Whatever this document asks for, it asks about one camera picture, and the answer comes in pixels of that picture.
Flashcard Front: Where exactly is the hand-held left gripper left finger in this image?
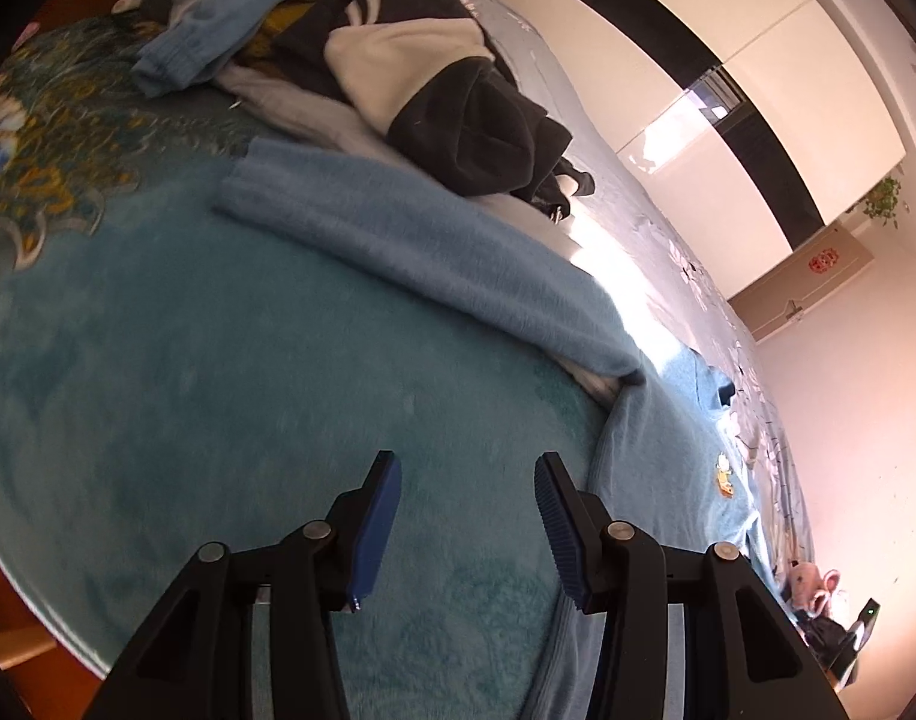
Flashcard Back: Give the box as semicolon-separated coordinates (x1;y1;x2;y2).
83;451;403;720

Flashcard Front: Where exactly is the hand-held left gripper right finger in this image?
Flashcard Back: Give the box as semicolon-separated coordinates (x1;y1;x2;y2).
533;452;850;720

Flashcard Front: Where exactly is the light blue cartoon print sweater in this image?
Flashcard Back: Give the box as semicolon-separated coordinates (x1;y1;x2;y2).
212;136;775;720

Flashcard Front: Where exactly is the teal patterned plush blanket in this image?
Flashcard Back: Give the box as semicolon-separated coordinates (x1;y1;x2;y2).
0;15;616;720

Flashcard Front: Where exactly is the pink plush toy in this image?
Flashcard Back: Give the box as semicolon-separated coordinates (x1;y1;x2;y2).
783;561;843;614

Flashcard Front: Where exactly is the black device with green light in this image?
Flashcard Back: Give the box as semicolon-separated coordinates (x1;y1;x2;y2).
798;598;882;691

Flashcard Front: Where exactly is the light blue floral bed sheet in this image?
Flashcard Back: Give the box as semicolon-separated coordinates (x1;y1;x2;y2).
450;0;817;616

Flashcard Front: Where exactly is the beige door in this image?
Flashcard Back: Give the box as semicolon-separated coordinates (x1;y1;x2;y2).
728;221;877;344

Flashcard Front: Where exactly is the white grey garment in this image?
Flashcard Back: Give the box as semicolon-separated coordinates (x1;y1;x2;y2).
221;64;579;241

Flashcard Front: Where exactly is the black and white fleece garment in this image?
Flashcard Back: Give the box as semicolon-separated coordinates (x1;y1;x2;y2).
270;0;575;200

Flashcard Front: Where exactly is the green hanging plant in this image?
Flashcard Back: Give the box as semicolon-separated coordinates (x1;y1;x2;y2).
848;174;912;230

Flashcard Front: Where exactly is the yellow patterned dark cloth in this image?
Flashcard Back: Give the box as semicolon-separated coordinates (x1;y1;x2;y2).
236;0;361;65

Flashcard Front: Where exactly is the white wardrobe with black stripe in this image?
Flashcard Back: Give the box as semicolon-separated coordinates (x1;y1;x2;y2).
486;0;909;256

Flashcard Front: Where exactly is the blue knit sweater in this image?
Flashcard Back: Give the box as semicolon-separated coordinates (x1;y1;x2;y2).
131;0;436;98

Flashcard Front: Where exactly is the black strap with buckle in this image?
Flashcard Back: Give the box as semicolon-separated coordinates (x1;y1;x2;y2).
528;156;597;224

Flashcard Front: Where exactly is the wooden bed frame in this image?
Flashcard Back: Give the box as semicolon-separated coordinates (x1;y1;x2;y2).
0;525;103;691

